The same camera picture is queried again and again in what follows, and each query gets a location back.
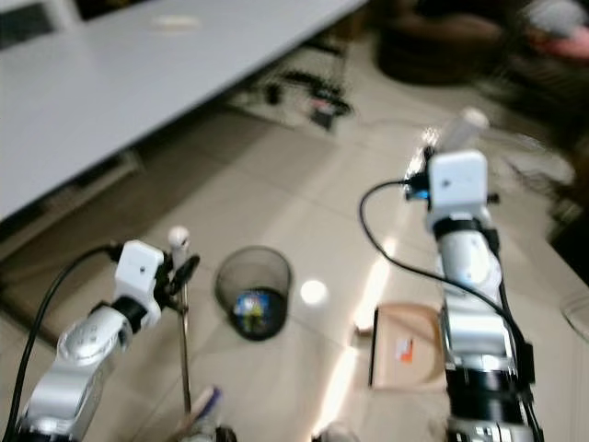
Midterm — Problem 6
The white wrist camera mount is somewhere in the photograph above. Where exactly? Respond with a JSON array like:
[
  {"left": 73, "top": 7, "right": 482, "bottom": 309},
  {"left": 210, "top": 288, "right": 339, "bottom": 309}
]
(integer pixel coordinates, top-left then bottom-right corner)
[
  {"left": 113, "top": 240, "right": 167, "bottom": 306},
  {"left": 427, "top": 149, "right": 491, "bottom": 216}
]

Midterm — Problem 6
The black mesh waste bin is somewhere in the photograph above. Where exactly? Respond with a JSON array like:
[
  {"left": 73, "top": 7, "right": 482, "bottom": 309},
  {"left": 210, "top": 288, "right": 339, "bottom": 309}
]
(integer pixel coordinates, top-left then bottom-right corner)
[{"left": 214, "top": 245, "right": 294, "bottom": 343}]

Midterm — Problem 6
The long white table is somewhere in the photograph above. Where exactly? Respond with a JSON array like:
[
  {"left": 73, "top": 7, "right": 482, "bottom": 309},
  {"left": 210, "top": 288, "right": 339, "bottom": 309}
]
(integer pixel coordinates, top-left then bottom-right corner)
[{"left": 0, "top": 0, "right": 370, "bottom": 222}]

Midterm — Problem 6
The blue rubbish in bin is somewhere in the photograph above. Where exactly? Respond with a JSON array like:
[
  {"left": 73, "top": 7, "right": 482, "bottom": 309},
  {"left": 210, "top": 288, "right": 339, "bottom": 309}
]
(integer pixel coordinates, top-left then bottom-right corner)
[{"left": 230, "top": 288, "right": 286, "bottom": 338}]

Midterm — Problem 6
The dark brown round pouf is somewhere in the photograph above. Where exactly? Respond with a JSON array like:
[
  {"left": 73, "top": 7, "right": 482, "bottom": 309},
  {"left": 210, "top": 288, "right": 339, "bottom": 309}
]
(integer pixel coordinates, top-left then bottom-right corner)
[{"left": 375, "top": 7, "right": 509, "bottom": 87}]

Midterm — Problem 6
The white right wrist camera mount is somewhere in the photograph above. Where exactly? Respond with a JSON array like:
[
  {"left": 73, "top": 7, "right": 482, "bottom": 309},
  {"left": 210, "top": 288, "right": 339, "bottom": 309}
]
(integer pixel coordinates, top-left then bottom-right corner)
[{"left": 427, "top": 149, "right": 491, "bottom": 216}]

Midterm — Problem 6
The dark flat panel in table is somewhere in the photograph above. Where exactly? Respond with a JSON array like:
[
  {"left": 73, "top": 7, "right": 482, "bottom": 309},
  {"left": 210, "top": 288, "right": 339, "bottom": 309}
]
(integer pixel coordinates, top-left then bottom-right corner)
[{"left": 0, "top": 2, "right": 62, "bottom": 49}]

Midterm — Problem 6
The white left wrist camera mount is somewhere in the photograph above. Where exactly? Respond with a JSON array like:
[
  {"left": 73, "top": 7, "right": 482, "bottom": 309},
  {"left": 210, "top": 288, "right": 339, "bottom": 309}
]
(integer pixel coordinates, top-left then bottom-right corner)
[{"left": 113, "top": 240, "right": 167, "bottom": 306}]

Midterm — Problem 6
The beige long-handled dustpan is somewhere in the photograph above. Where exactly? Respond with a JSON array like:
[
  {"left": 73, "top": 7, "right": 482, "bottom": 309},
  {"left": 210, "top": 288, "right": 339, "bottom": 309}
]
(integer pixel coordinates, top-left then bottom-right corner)
[{"left": 367, "top": 107, "right": 491, "bottom": 393}]

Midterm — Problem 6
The broom with thin metal pole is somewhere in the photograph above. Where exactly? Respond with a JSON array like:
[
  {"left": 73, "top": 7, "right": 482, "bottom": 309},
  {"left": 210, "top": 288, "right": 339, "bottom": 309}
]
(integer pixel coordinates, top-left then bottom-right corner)
[{"left": 166, "top": 226, "right": 227, "bottom": 442}]

